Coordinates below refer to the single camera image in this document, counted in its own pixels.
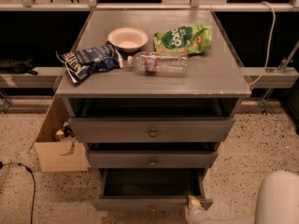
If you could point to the white paper bowl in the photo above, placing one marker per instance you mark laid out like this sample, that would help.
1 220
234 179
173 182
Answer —
128 39

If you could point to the grey drawer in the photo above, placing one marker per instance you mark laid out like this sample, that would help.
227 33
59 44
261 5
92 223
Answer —
150 189
151 130
151 159

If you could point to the grey top drawer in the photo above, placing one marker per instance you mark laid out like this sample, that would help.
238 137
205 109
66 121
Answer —
151 130

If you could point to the grey middle drawer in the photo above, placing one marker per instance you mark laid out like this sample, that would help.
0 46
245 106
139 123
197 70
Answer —
151 159

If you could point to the items inside cardboard box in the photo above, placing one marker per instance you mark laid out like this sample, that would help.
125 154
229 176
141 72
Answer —
64 132

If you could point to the grey wooden drawer cabinet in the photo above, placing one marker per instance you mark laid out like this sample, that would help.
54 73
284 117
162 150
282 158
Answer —
212 87

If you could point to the cardboard box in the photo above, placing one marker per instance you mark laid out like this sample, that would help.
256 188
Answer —
57 153

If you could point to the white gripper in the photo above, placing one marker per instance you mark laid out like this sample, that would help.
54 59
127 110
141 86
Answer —
197 214

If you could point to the clear plastic water bottle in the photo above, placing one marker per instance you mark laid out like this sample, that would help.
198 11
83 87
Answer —
164 64

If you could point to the blue chip bag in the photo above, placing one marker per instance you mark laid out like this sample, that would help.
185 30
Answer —
80 64

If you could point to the green snack bag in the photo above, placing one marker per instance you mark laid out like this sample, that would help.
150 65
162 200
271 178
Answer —
193 39

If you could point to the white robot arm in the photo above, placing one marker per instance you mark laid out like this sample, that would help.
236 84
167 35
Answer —
277 203

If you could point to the black object on ledge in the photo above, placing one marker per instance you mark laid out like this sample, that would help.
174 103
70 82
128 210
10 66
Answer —
8 66

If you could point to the grey bottom drawer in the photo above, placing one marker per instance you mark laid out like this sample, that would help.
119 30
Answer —
150 189

